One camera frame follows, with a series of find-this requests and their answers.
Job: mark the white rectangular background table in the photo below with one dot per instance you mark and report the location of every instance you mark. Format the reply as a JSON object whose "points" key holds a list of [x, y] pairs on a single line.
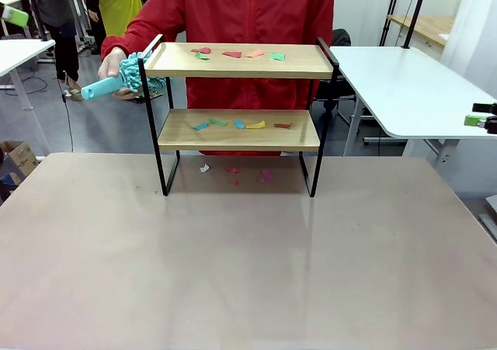
{"points": [[19, 55]]}

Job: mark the person's right forearm red sleeve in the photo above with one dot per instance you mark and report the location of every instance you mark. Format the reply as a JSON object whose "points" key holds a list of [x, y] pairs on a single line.
{"points": [[124, 35]]}

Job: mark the person's right hand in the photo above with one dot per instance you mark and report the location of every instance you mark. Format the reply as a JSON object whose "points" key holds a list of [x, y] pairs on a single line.
{"points": [[110, 64]]}

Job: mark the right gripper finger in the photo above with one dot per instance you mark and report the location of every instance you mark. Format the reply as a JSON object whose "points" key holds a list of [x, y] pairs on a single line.
{"points": [[473, 120], [483, 107]]}

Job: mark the yellow paper scrap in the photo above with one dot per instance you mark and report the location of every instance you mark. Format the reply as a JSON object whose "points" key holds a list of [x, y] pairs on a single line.
{"points": [[256, 125]]}

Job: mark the brown cardboard box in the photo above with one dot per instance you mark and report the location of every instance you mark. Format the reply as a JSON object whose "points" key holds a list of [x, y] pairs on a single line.
{"points": [[23, 156]]}

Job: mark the green paper scrap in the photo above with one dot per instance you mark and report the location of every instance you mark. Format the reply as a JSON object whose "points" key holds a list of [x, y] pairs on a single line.
{"points": [[218, 122], [202, 57], [277, 56]]}

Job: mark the red paper scrap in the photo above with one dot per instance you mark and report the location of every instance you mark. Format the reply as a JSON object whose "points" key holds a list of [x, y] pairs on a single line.
{"points": [[232, 169], [283, 125], [200, 50], [233, 54]]}

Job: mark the blue paper scrap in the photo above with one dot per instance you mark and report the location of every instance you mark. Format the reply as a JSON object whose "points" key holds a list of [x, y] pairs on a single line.
{"points": [[239, 123], [201, 126]]}

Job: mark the background person in dark clothes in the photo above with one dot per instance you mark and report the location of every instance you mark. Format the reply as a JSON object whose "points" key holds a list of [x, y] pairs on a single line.
{"points": [[54, 4]]}

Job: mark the black stand pole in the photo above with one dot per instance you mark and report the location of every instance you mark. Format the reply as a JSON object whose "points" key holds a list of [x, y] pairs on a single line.
{"points": [[416, 12]]}

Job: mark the person in red jacket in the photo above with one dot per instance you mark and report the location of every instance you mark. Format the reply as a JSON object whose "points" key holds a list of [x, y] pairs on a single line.
{"points": [[252, 12]]}

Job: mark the pink paper scrap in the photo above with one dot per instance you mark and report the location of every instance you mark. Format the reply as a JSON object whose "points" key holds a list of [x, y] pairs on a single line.
{"points": [[266, 175]]}

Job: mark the white table with rounded corner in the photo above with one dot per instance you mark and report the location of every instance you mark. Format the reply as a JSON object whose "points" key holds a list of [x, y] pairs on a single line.
{"points": [[407, 86]]}

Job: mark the light wooden background table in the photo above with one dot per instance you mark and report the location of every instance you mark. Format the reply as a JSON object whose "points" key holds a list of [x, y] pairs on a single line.
{"points": [[427, 26]]}

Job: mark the background person in yellow apron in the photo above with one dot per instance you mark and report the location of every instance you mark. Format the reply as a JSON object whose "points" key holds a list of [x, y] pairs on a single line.
{"points": [[118, 4]]}

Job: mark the orange paper scrap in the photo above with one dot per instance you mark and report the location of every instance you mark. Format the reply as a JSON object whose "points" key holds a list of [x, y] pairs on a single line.
{"points": [[254, 54]]}

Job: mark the white paper scrap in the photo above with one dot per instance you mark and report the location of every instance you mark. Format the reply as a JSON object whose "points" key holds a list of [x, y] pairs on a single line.
{"points": [[204, 168]]}

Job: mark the black frame wooden shelf rack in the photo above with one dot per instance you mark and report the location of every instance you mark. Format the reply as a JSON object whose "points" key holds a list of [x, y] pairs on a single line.
{"points": [[233, 138]]}

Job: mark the black office chair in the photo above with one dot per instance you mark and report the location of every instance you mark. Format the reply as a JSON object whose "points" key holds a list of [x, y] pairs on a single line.
{"points": [[341, 39]]}

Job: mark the teal microfiber duster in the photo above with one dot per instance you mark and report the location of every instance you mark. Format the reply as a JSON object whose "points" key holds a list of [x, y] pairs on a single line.
{"points": [[101, 88]]}

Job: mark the black tripod legs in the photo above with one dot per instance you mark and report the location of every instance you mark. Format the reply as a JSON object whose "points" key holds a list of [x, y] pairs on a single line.
{"points": [[385, 32]]}

